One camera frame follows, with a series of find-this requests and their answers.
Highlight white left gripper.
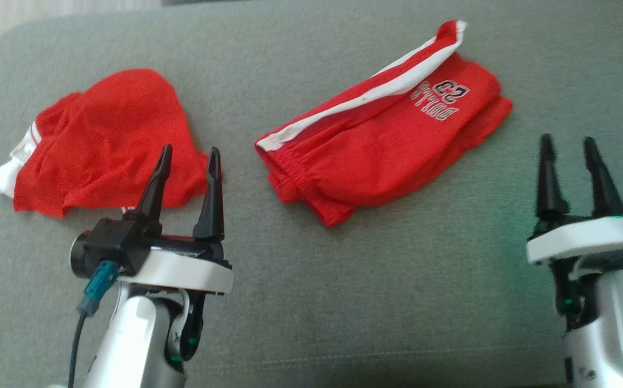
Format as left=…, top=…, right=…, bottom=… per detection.
left=119, top=144, right=234, bottom=295

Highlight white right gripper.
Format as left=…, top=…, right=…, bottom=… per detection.
left=526, top=134, right=623, bottom=265

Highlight red basketball jersey white sleeves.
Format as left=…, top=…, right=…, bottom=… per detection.
left=0, top=68, right=224, bottom=218

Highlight red shorts white side stripe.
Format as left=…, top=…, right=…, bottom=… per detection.
left=255, top=20, right=513, bottom=228

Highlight grey sofa seat cushion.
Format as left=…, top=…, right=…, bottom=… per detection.
left=0, top=0, right=623, bottom=388

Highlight teal left cable connector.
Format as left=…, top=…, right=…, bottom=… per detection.
left=77, top=261, right=120, bottom=316

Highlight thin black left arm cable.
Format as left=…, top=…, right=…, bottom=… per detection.
left=67, top=313, right=87, bottom=388

